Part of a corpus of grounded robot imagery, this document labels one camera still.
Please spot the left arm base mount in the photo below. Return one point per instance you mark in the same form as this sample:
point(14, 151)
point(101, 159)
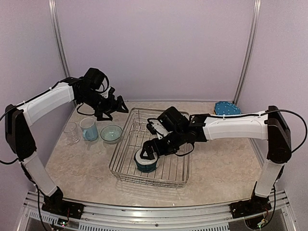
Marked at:
point(63, 208)

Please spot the left aluminium wall post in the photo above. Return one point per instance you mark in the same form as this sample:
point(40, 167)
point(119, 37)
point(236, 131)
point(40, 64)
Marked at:
point(58, 36)

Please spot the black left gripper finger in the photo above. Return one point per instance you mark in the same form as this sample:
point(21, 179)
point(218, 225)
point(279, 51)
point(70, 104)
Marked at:
point(121, 107)
point(101, 116)

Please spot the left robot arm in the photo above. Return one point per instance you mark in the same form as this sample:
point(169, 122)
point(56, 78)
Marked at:
point(21, 118)

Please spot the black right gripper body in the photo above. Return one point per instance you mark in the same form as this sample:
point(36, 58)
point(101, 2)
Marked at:
point(170, 147)

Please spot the aluminium front rail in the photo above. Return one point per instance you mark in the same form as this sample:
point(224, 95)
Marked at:
point(103, 217)

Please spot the grey green bowl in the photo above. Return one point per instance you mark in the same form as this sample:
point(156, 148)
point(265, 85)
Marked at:
point(111, 134)

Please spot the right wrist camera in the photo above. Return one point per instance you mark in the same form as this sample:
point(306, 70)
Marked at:
point(156, 128)

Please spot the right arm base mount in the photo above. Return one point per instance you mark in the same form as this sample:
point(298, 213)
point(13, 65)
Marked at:
point(250, 207)

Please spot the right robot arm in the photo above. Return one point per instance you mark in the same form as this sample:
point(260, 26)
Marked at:
point(225, 170)

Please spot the clear drinking glass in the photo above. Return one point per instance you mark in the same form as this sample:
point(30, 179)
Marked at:
point(71, 132)

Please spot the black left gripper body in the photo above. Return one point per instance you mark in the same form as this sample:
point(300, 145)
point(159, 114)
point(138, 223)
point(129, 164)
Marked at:
point(103, 105)

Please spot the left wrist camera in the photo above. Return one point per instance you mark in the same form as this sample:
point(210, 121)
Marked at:
point(108, 92)

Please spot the metal wire dish rack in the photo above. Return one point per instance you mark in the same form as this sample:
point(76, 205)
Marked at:
point(173, 170)

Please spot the aluminium wall post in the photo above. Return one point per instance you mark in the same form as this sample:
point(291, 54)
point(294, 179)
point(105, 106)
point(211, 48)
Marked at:
point(248, 51)
point(58, 36)

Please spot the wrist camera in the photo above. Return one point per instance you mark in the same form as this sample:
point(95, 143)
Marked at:
point(108, 92)
point(156, 128)

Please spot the right aluminium wall post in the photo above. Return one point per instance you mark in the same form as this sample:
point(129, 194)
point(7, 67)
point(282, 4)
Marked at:
point(248, 51)

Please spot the dark teal bowl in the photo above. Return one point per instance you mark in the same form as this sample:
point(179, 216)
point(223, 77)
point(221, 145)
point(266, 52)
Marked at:
point(145, 165)

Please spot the light blue faceted mug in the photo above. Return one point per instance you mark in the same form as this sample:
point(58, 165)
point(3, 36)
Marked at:
point(89, 129)

